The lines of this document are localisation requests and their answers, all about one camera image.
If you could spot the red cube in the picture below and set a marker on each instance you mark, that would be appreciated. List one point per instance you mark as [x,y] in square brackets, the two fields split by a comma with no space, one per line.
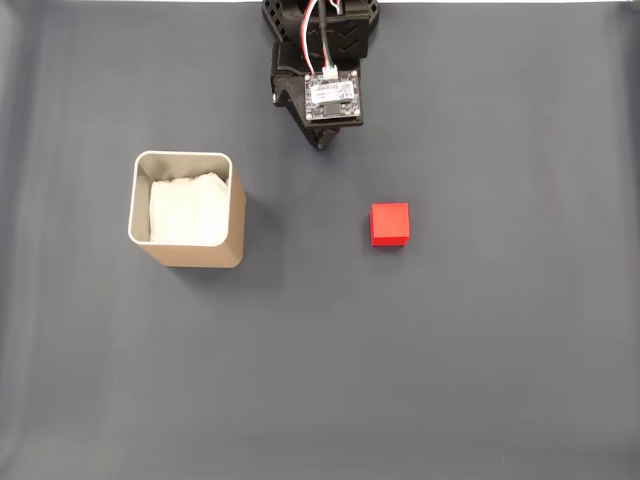
[390,225]

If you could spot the beige square metal box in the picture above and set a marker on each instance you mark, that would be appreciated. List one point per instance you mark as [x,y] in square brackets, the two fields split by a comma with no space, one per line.
[235,225]

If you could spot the blue grey table mat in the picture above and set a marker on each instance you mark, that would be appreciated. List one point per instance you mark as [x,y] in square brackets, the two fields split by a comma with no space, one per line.
[450,350]

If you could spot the bare camera circuit board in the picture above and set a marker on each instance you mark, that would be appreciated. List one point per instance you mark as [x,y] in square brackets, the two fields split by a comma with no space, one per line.
[332,95]

